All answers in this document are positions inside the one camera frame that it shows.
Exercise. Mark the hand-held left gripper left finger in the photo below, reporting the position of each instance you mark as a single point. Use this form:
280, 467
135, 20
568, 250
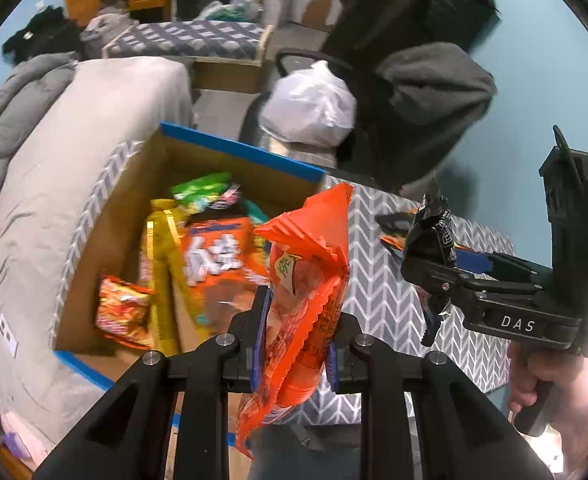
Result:
251, 320

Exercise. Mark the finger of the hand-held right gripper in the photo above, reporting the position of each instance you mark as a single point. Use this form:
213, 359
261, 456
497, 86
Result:
474, 261
429, 272

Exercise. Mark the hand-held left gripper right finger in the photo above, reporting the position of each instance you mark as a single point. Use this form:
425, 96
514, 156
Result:
346, 342

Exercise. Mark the tall orange snack packet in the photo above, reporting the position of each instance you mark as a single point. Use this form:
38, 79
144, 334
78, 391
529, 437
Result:
299, 320

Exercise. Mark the black snack packet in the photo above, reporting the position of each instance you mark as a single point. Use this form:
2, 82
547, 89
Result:
431, 225

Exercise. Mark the cardboard box with blue tape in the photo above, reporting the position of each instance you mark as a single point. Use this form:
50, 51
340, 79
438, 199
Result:
123, 195

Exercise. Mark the person's right hand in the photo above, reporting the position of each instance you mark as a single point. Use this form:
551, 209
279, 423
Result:
574, 400

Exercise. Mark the grey chevron tablecloth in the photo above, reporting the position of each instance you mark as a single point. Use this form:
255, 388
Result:
374, 300

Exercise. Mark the dark snack packet orange edge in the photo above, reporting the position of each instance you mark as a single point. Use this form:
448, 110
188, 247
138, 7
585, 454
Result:
393, 222

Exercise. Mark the wide orange snack packet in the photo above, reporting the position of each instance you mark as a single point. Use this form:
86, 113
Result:
213, 260

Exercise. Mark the long yellow snack packet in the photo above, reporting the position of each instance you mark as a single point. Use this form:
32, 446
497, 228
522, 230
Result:
166, 270

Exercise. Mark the small red noodle packet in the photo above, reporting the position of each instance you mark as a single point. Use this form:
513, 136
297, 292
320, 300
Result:
121, 310

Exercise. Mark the green snack packet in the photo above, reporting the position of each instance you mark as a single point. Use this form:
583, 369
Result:
198, 190

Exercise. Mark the dark grey hooded jacket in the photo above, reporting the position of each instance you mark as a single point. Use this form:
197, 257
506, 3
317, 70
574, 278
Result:
434, 95

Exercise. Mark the black office chair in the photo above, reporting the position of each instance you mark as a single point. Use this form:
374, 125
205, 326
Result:
248, 120

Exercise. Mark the white plastic bag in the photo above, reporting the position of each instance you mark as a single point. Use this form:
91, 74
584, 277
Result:
304, 105

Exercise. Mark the white label on sheet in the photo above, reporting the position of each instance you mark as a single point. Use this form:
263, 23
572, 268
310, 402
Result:
7, 335

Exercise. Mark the bed with grey sheet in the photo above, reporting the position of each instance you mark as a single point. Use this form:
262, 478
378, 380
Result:
48, 160

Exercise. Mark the purple cloth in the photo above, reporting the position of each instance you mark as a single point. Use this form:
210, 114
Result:
17, 444

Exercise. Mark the black jacket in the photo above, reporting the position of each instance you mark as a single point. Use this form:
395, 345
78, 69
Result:
399, 5

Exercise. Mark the teal plastic bag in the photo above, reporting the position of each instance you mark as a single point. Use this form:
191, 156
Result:
228, 12

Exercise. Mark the grey comforter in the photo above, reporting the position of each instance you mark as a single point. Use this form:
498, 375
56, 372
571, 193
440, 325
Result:
18, 90

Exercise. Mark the grey clothes heap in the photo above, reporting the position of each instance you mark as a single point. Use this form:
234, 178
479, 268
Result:
103, 27

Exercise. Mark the black clothes pile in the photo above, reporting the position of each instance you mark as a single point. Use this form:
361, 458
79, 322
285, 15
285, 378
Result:
38, 30

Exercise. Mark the patterned mattress on wooden frame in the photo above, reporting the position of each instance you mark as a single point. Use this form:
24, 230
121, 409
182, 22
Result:
183, 37

